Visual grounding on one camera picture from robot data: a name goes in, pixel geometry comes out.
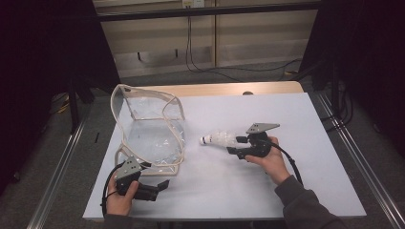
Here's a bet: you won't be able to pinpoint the black metal stand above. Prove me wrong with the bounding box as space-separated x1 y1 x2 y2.
68 75 96 135

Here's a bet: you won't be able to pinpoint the clear plastic bag beige trim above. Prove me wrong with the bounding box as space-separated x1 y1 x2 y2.
110 84 186 177

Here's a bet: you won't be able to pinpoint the black horizontal metal bar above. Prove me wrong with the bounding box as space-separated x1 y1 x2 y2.
96 1 321 23

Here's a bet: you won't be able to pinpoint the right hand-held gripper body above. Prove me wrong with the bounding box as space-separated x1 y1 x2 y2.
237 122 281 160

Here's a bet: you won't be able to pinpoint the white table cover sheet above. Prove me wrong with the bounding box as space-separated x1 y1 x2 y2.
82 93 368 220

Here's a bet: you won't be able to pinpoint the yellow and black floor cables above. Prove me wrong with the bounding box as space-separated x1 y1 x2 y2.
49 92 72 115

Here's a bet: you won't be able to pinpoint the person's right hand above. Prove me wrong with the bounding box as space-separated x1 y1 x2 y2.
245 136 291 186

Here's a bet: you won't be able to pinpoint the hand-held gripper black cable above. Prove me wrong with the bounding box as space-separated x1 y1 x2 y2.
266 139 305 186
100 162 125 218

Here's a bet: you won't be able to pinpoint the person's left hand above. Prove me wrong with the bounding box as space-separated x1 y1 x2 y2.
106 180 139 217

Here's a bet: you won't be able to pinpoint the aluminium floor rail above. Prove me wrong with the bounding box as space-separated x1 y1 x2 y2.
316 92 405 229
27 117 87 229

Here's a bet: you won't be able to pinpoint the black hanging wall cable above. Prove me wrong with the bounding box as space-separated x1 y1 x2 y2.
185 15 302 83

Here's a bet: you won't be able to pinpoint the black curtain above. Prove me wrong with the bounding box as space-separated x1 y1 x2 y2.
299 0 405 156
0 0 121 192

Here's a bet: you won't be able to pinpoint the left hand-held gripper black cable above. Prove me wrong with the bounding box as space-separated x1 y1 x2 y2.
100 162 125 218

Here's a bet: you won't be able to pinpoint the right hand-held gripper black cable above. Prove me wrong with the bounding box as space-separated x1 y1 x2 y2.
266 139 305 186

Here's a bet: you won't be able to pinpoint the white wall socket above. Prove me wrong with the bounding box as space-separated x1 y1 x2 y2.
181 0 205 9

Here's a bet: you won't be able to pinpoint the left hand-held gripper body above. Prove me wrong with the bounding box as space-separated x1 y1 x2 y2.
115 156 160 202

